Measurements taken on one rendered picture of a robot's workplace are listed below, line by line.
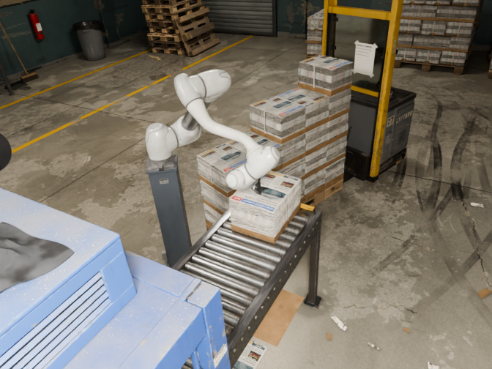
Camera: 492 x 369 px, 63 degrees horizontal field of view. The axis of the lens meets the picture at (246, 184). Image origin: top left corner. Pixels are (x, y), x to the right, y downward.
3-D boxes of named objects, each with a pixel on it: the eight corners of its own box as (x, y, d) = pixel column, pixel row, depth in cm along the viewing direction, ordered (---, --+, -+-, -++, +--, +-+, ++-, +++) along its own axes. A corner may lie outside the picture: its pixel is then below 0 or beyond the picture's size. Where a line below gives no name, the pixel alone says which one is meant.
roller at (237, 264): (198, 246, 226) (195, 254, 225) (272, 273, 205) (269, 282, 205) (202, 246, 230) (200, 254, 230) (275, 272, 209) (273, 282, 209)
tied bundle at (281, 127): (250, 131, 343) (248, 105, 330) (274, 120, 358) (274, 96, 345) (281, 145, 318) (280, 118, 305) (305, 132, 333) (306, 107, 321)
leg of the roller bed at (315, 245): (310, 296, 293) (313, 224, 256) (318, 299, 291) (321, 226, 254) (307, 302, 289) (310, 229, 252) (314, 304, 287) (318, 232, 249)
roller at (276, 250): (220, 232, 245) (220, 225, 243) (290, 255, 224) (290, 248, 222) (215, 236, 241) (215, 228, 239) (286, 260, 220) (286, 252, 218)
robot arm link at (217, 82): (163, 132, 275) (190, 123, 286) (174, 152, 273) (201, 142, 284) (193, 67, 209) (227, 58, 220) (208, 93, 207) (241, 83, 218)
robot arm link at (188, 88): (188, 99, 201) (210, 92, 207) (170, 71, 204) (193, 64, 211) (182, 113, 212) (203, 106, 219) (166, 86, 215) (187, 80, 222)
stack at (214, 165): (206, 235, 358) (195, 154, 313) (296, 184, 419) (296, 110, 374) (233, 257, 333) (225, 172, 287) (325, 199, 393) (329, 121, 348)
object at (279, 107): (248, 105, 331) (248, 105, 330) (273, 96, 346) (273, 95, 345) (280, 118, 307) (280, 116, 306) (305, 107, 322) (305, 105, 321)
